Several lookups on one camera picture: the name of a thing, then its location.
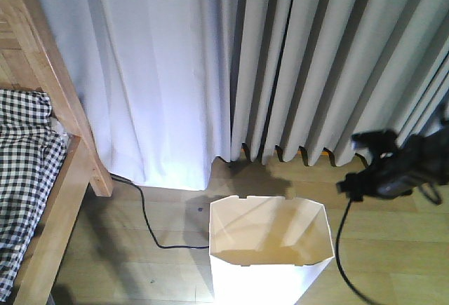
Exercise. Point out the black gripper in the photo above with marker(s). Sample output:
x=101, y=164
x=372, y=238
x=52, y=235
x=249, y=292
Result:
x=388, y=176

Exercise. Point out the white plastic trash bin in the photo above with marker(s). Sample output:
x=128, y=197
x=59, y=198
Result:
x=267, y=249

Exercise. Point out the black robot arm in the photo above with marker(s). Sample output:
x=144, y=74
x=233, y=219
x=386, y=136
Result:
x=422, y=163

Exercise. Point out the grey pleated curtain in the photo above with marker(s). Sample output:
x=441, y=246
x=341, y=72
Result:
x=308, y=74

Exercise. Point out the white sheer curtain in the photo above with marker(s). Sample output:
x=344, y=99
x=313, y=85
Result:
x=149, y=76

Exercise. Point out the black white checkered bedding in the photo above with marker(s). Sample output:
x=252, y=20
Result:
x=32, y=154

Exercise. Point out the wooden bed frame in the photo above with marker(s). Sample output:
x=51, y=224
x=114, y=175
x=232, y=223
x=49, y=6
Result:
x=31, y=61

